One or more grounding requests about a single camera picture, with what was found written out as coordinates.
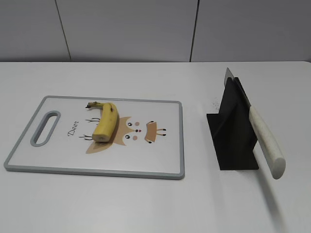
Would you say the yellow banana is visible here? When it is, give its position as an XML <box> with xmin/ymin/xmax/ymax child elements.
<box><xmin>86</xmin><ymin>101</ymin><xmax>119</xmax><ymax>143</ymax></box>

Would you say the kitchen knife white handle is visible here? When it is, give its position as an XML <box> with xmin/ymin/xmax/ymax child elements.
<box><xmin>224</xmin><ymin>68</ymin><xmax>286</xmax><ymax>180</ymax></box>

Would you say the black knife stand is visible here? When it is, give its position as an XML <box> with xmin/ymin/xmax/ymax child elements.
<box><xmin>207</xmin><ymin>77</ymin><xmax>259</xmax><ymax>170</ymax></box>

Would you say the white grey-rimmed cutting board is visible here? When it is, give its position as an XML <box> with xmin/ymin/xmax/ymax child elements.
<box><xmin>4</xmin><ymin>96</ymin><xmax>185</xmax><ymax>180</ymax></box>

